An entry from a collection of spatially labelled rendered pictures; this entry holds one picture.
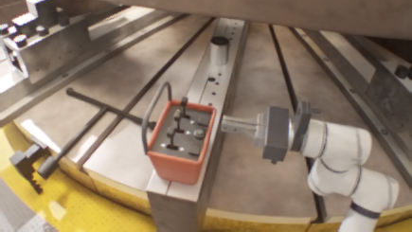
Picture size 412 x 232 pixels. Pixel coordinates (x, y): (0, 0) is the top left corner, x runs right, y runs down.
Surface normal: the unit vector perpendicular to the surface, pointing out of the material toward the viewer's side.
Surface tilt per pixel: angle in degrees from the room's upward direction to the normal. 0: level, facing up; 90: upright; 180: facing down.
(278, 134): 0
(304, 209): 0
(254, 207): 0
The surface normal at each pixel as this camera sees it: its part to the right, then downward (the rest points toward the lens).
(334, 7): -0.04, 0.66
